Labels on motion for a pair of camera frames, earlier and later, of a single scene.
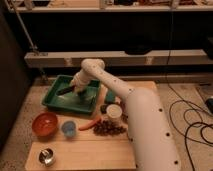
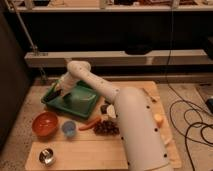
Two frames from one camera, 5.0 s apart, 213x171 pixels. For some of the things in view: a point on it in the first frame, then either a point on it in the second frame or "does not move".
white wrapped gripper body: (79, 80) -> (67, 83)
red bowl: (45, 124) does not move
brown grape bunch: (109, 128) does not move
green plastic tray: (83, 102) does not move
